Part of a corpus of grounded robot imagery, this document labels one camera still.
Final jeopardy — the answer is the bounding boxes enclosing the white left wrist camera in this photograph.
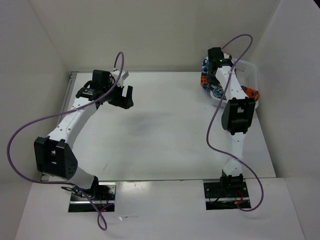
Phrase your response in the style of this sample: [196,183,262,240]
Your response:
[111,70,129,87]

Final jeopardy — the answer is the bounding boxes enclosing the white plastic basket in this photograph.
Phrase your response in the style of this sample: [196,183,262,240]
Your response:
[200,57,260,109]

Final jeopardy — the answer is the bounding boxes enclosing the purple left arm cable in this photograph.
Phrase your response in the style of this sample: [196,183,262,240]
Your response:
[6,51,126,231]

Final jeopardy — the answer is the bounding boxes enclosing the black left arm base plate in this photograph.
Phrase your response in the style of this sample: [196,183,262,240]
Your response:
[61,181,117,213]

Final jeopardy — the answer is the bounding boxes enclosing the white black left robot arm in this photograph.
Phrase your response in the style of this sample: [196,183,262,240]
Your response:
[34,69,134,200]

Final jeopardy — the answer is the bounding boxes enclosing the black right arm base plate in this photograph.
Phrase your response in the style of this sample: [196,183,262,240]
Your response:
[203,180,252,211]

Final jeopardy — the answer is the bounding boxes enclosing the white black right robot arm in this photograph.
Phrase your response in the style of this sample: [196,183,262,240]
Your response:
[207,47,256,199]

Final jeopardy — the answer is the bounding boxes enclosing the colourful patterned shorts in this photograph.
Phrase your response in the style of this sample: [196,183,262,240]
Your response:
[199,51,261,101]

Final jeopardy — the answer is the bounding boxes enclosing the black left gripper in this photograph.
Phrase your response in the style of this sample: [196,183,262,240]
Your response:
[103,80,134,109]

